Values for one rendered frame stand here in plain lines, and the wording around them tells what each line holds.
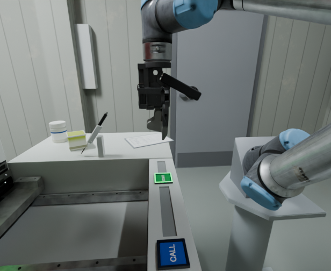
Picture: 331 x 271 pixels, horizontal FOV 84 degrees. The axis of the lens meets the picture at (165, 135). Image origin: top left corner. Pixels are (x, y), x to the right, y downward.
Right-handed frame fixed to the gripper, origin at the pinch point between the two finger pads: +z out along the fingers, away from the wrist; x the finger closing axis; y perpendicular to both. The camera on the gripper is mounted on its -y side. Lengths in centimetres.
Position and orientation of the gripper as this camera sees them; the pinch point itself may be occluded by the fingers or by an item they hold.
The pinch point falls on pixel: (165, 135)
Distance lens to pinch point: 54.1
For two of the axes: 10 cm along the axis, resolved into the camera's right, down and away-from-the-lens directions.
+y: -10.0, 0.2, -0.7
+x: 0.7, 3.1, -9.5
